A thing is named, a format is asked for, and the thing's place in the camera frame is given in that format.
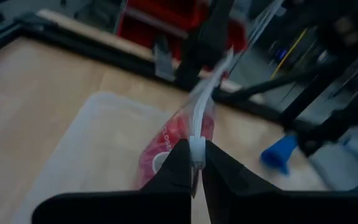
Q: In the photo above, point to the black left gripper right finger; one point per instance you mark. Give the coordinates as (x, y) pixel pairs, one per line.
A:
(244, 202)

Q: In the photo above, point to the clear plastic container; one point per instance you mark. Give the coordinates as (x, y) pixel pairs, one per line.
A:
(89, 140)

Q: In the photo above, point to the grey metal bracket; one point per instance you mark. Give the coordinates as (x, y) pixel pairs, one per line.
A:
(163, 62)

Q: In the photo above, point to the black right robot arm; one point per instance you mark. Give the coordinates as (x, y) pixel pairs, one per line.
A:
(204, 46)

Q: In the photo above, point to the black aluminium table frame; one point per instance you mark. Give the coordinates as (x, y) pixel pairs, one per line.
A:
(104, 57)

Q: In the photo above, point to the clear zip bag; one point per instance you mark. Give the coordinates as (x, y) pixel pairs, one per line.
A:
(199, 124)

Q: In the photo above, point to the pink bandage roll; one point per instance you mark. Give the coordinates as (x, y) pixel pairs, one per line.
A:
(154, 149)

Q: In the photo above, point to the blue bandage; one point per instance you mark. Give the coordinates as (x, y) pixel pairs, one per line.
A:
(277, 154)

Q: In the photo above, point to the red bandage roll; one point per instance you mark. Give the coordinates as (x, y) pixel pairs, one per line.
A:
(208, 127)

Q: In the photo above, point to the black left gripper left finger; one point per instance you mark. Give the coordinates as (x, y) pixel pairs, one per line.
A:
(154, 205)

